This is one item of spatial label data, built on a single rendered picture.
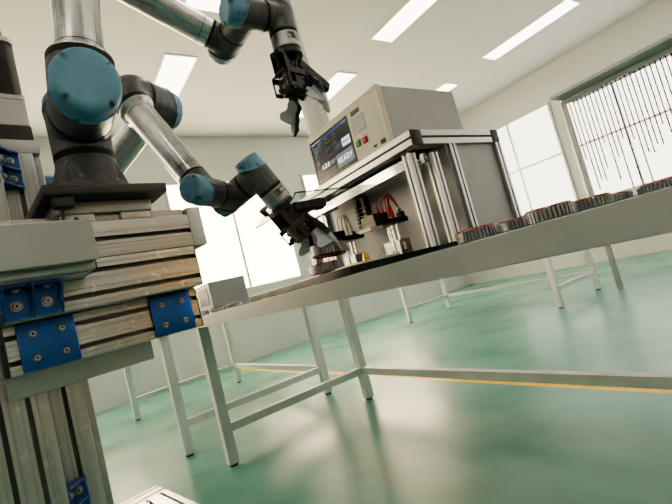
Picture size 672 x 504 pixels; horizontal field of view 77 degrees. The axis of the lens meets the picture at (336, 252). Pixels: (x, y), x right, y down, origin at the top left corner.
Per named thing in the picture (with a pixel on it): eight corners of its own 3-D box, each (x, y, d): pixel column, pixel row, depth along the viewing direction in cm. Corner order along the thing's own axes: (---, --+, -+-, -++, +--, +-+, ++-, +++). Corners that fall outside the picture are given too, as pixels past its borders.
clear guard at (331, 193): (284, 210, 136) (280, 193, 137) (255, 229, 156) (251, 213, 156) (361, 201, 155) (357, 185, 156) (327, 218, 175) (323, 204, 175)
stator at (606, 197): (574, 216, 117) (570, 203, 118) (620, 203, 109) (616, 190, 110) (560, 219, 110) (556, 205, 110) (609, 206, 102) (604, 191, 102)
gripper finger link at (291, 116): (274, 133, 114) (278, 98, 111) (291, 135, 118) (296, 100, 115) (281, 136, 112) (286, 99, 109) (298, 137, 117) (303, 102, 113)
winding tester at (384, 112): (391, 144, 133) (374, 83, 134) (319, 189, 168) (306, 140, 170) (467, 142, 156) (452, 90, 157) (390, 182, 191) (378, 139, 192)
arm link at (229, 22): (217, 42, 108) (256, 47, 115) (233, 13, 99) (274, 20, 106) (210, 13, 109) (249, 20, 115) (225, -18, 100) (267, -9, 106)
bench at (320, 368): (182, 462, 233) (152, 329, 239) (130, 421, 383) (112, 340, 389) (339, 391, 297) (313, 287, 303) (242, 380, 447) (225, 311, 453)
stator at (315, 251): (324, 253, 116) (321, 240, 117) (304, 261, 125) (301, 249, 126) (356, 250, 123) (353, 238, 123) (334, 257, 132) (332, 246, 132)
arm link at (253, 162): (236, 166, 120) (258, 147, 118) (262, 196, 123) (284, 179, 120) (227, 171, 113) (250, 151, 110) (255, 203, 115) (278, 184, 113)
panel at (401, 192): (470, 237, 129) (444, 144, 132) (347, 272, 183) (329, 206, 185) (472, 236, 130) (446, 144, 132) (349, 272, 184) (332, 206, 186)
